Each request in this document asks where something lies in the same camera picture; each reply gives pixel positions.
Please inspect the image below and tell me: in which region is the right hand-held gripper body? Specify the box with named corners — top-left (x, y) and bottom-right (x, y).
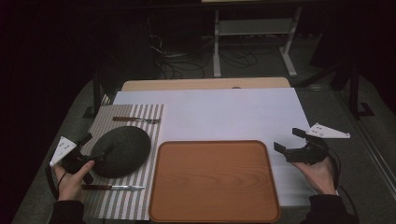
top-left (284, 121), bottom-right (351, 166)

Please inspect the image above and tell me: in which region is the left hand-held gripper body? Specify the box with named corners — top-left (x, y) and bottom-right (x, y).
top-left (49, 135), bottom-right (95, 185)

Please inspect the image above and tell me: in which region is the dark round plate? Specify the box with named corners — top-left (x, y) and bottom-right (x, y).
top-left (90, 125), bottom-right (152, 179)

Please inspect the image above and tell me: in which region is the person's right hand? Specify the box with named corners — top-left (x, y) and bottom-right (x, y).
top-left (290, 155), bottom-right (339, 197)

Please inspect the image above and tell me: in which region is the person's left hand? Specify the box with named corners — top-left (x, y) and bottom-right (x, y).
top-left (50, 160), bottom-right (96, 203)

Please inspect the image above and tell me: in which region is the black metal stand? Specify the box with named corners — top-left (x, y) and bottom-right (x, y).
top-left (81, 69), bottom-right (106, 119)
top-left (347, 60), bottom-right (376, 119)

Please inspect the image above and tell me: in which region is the striped placemat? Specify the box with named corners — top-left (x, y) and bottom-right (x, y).
top-left (80, 104), bottom-right (165, 221)

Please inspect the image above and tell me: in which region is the white sheet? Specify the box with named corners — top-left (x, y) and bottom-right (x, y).
top-left (112, 87), bottom-right (319, 208)

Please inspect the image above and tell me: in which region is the wooden tray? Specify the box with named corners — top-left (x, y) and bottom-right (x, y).
top-left (148, 139), bottom-right (282, 224)

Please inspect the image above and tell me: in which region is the wooden table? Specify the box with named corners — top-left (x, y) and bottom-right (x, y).
top-left (120, 77), bottom-right (292, 92)

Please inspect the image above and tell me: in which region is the white metal stand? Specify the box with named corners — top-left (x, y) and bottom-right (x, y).
top-left (212, 5), bottom-right (304, 79)

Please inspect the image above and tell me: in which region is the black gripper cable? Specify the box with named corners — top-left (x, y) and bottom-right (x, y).
top-left (326, 147), bottom-right (360, 217)
top-left (45, 161), bottom-right (68, 201)

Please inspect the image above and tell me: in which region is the knife with wooden handle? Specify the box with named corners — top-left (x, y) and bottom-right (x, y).
top-left (81, 183), bottom-right (147, 191)

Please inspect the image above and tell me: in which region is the fork with wooden handle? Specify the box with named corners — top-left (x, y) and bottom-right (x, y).
top-left (112, 116), bottom-right (162, 125)

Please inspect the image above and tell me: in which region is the tangle of black cables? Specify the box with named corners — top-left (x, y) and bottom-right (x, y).
top-left (145, 15), bottom-right (276, 80)

